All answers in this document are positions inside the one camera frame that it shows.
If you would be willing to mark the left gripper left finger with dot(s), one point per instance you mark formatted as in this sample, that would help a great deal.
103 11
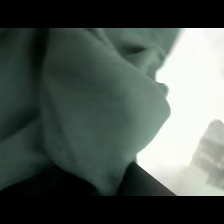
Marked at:
50 181

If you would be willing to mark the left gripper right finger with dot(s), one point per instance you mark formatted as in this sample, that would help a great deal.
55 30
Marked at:
141 183

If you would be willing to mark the grey garment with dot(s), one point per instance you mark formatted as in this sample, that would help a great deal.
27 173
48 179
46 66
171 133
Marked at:
100 113

